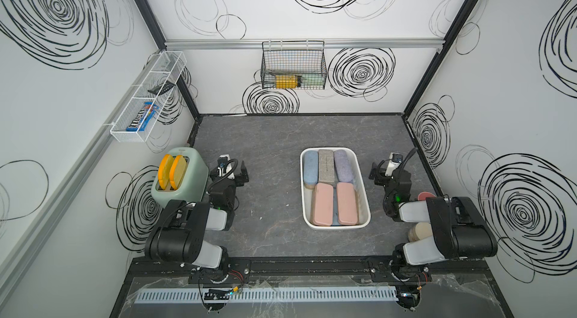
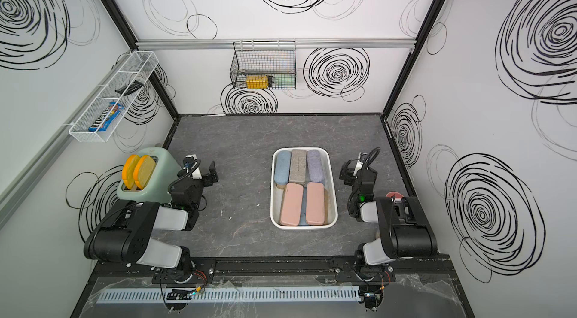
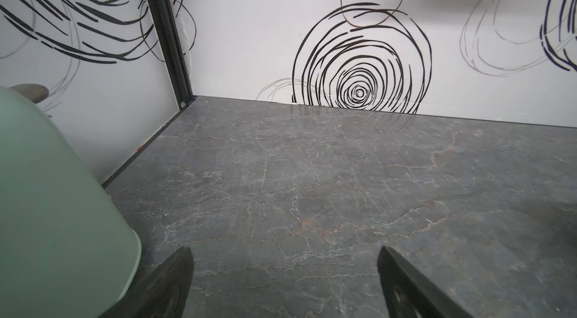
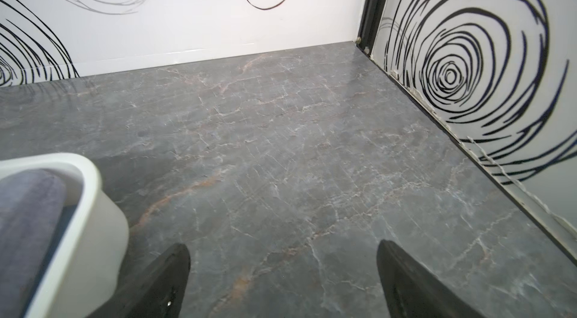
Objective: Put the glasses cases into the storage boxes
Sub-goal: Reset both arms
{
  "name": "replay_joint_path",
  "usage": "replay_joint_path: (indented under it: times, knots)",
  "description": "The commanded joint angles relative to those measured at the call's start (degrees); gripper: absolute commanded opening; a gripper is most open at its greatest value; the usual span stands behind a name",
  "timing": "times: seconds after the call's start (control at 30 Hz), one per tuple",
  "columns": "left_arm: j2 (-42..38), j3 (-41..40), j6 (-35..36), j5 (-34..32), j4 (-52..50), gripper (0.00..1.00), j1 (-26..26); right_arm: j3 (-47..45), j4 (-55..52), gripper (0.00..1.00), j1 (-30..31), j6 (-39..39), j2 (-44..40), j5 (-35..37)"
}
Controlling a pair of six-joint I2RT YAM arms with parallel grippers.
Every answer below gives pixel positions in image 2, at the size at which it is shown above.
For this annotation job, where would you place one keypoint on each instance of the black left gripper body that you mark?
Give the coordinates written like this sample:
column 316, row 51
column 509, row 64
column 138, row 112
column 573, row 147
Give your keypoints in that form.
column 206, row 181

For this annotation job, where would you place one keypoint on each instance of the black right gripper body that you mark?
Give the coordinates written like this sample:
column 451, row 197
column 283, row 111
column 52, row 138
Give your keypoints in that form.
column 351, row 177

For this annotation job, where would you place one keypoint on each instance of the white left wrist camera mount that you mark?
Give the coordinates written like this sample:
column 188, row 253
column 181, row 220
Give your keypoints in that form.
column 191, row 166

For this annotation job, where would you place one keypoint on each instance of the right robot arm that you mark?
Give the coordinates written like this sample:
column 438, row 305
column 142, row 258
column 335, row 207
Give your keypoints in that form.
column 404, row 231

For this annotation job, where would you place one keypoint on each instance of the orange toast slice right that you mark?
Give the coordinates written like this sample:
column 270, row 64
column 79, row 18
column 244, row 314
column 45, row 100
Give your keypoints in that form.
column 143, row 171

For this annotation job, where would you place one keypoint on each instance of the orange toast slice left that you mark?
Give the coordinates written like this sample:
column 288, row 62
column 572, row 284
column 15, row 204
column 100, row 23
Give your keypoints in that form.
column 128, row 171

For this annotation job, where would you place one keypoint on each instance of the green item in basket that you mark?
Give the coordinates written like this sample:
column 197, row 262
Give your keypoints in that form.
column 283, row 81

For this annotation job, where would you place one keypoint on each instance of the pink cup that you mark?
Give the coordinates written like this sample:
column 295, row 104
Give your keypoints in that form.
column 394, row 195

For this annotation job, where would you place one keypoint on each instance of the lavender glasses case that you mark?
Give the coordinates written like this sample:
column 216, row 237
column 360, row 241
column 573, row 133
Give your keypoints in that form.
column 314, row 165

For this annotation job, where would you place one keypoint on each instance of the orange toast slice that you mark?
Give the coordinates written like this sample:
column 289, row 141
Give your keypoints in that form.
column 143, row 171
column 128, row 171

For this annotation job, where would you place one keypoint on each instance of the black remote on shelf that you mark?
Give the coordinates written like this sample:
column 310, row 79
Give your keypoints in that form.
column 130, row 89

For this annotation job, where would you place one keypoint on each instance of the blue glasses case narrow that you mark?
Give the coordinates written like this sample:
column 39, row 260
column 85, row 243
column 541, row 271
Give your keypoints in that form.
column 282, row 169

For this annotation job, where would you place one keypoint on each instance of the white slotted cable duct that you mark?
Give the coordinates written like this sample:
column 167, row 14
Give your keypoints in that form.
column 229, row 295

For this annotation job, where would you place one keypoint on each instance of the black wire wall basket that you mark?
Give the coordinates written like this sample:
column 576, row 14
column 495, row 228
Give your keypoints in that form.
column 261, row 58

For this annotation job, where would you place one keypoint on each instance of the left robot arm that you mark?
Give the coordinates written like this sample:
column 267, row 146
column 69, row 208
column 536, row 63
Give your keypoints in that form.
column 124, row 235

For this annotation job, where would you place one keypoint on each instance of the white plastic storage box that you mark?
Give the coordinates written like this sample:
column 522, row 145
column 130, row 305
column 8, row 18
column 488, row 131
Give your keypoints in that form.
column 328, row 185

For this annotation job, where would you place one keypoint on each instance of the blue snack packet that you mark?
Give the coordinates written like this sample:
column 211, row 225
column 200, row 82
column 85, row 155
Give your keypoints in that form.
column 106, row 118

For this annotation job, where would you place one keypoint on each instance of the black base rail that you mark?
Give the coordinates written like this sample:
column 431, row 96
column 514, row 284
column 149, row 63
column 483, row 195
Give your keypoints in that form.
column 326, row 269

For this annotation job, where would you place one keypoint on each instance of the green toaster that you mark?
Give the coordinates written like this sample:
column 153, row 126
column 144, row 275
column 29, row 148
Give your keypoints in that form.
column 164, row 173

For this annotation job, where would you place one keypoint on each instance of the white wire wall shelf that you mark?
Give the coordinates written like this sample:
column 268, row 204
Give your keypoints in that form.
column 133, row 66

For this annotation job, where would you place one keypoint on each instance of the pink glasses case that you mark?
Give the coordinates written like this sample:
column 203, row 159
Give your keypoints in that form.
column 290, row 214
column 315, row 211

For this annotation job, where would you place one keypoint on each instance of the beige grey glasses case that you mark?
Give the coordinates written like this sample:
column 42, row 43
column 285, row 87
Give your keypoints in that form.
column 298, row 166

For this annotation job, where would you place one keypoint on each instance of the yellow item in basket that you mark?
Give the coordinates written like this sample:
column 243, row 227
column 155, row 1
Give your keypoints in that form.
column 255, row 82

